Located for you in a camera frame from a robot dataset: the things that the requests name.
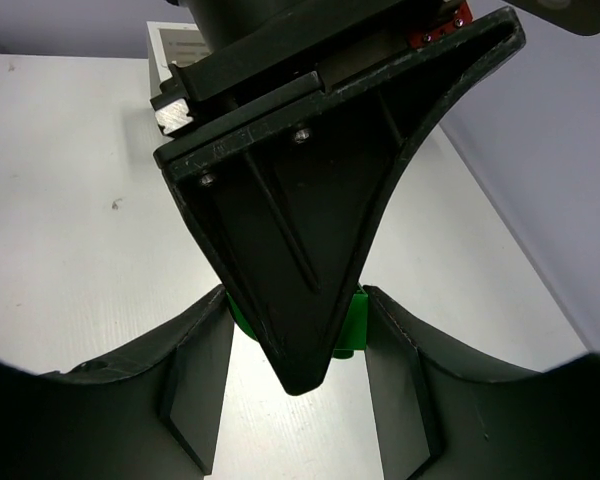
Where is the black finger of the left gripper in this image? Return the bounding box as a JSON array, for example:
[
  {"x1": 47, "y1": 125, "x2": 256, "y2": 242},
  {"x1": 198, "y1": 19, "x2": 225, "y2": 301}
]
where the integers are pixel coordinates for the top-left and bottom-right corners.
[{"x1": 152, "y1": 7, "x2": 526, "y2": 397}]

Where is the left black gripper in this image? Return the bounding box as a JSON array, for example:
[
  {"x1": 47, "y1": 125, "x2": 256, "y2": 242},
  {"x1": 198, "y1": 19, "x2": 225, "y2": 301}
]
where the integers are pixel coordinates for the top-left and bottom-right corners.
[{"x1": 149, "y1": 0, "x2": 526, "y2": 139}]

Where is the lime green lego brick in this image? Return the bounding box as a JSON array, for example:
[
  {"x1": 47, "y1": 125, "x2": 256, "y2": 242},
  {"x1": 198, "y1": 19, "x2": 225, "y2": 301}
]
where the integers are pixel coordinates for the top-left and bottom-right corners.
[{"x1": 228, "y1": 285, "x2": 369, "y2": 360}]

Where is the white slotted container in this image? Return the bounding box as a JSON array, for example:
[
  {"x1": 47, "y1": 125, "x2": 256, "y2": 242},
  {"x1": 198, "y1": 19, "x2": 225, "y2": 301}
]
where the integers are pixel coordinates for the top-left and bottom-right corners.
[{"x1": 146, "y1": 21, "x2": 210, "y2": 136}]

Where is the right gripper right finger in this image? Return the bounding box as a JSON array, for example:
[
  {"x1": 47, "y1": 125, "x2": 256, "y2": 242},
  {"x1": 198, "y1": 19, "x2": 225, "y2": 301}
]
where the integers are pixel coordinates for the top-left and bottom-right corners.
[{"x1": 365, "y1": 287, "x2": 600, "y2": 479}]

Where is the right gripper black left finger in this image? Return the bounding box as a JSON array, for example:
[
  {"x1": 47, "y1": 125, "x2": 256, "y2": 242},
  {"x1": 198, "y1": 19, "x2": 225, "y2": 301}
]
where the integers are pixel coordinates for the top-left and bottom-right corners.
[{"x1": 0, "y1": 286, "x2": 234, "y2": 479}]

